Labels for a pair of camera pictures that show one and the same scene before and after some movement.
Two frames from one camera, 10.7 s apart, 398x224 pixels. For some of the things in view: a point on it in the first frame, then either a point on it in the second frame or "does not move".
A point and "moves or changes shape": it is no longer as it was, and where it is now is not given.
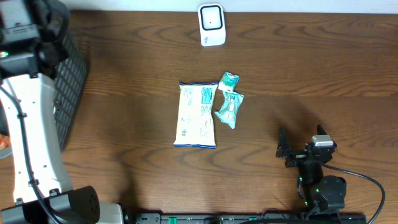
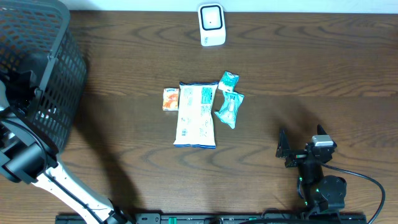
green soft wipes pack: [229, 111] does not move
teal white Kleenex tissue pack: [228, 82] does not move
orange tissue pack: [5, 142] moves or changes shape
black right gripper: [296, 156] does not move
